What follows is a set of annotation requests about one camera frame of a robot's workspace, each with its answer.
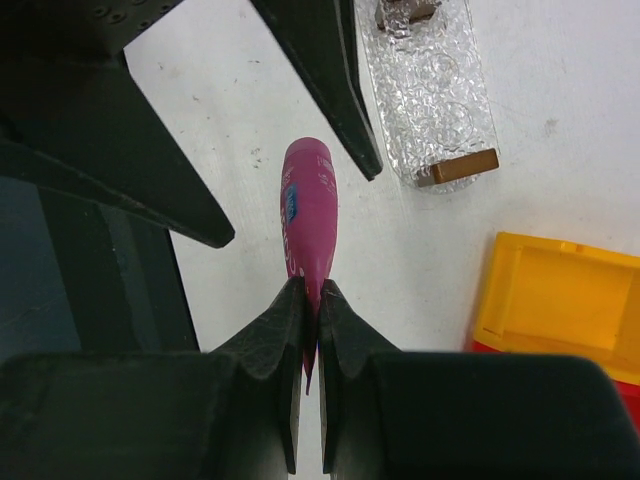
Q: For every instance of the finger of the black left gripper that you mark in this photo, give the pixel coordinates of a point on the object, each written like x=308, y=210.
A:
x=319, y=40

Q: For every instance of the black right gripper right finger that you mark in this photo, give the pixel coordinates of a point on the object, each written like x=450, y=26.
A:
x=393, y=414

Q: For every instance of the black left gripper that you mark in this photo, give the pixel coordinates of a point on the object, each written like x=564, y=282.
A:
x=74, y=121

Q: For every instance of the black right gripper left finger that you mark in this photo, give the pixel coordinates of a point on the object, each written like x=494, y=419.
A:
x=232, y=413

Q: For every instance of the pink toothpaste tube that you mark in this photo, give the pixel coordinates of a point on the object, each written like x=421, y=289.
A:
x=309, y=224

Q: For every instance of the clear textured acrylic tray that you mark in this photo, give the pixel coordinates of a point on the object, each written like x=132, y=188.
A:
x=429, y=90

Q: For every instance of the brown wooden tray end block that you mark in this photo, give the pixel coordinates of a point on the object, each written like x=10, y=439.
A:
x=397, y=14

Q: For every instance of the yellow plastic bin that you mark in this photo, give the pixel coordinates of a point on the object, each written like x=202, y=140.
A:
x=555, y=296

